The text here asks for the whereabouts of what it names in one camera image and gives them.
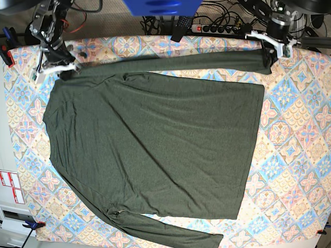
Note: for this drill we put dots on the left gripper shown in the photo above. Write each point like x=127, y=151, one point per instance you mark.
x=277, y=44

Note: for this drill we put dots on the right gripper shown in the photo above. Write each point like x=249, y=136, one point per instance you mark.
x=61, y=60

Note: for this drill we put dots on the dark green long-sleeve shirt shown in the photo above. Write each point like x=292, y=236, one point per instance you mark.
x=132, y=142

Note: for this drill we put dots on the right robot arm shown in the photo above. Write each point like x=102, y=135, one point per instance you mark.
x=47, y=26

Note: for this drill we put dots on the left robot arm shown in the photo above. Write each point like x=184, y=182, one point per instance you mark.
x=261, y=10

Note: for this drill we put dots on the black remote keypad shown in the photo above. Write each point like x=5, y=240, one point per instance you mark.
x=183, y=24

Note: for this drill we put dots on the blue plastic box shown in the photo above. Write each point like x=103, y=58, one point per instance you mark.
x=163, y=7

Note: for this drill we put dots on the red white label stickers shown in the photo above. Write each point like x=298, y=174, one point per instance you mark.
x=11, y=184

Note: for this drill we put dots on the patterned tile tablecloth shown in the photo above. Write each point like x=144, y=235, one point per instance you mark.
x=287, y=195

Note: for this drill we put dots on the blue clamp bottom left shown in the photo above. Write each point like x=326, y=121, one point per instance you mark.
x=32, y=226

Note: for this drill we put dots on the white cabinet drawer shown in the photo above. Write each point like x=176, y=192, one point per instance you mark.
x=12, y=221

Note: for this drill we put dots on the orange clamp bottom right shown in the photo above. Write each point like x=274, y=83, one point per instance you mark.
x=322, y=232

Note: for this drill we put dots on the white power strip red switch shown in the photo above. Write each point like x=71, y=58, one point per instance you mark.
x=213, y=29

